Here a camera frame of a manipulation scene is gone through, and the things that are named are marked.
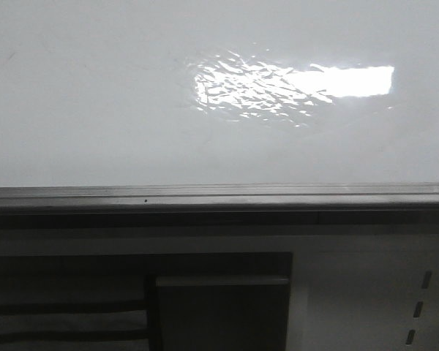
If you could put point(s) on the white glossy whiteboard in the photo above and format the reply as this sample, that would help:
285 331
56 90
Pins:
112 93

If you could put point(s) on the dark grey square box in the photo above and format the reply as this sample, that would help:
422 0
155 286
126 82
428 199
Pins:
241 312

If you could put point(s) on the dark slatted shelf rack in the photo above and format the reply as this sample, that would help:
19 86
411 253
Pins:
104 302

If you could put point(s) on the white perforated metal panel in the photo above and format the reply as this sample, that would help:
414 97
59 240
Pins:
377 292

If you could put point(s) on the grey aluminium whiteboard frame rail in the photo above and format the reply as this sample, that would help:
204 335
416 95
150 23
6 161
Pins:
217 205

